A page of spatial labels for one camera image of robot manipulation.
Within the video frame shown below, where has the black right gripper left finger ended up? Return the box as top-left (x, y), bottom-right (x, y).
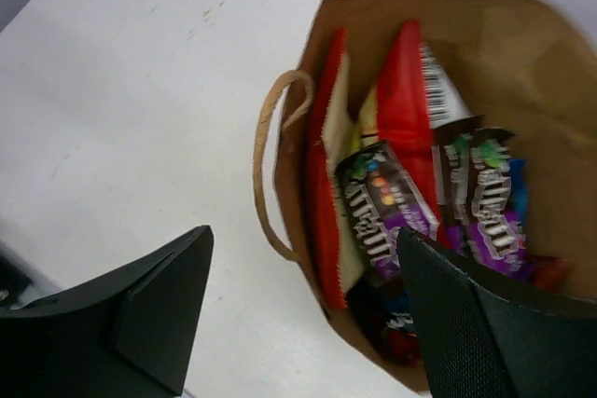
top-left (1, 226), bottom-right (214, 396)

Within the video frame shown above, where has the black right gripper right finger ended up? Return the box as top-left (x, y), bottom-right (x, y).
top-left (397, 227), bottom-right (596, 397)

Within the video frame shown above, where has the brown m&m's packet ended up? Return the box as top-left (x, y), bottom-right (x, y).
top-left (465, 127), bottom-right (527, 281)
top-left (432, 115), bottom-right (483, 255)
top-left (335, 140), bottom-right (439, 281)

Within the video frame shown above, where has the brown paper bag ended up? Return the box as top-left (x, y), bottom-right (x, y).
top-left (253, 0), bottom-right (596, 394)

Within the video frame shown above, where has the red snack bag with barcode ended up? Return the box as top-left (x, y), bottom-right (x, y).
top-left (376, 20), bottom-right (470, 246)

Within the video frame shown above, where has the red and beige snack bag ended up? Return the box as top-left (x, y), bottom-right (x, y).
top-left (304, 27), bottom-right (364, 309)

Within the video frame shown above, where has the blue snack packet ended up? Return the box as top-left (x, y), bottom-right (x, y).
top-left (505, 158), bottom-right (529, 253)

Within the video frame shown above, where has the brown M&M's packet front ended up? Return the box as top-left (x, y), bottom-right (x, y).
top-left (335, 140), bottom-right (439, 281)

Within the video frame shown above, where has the yellow snack packet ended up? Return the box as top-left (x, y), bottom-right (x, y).
top-left (350, 85), bottom-right (379, 154)

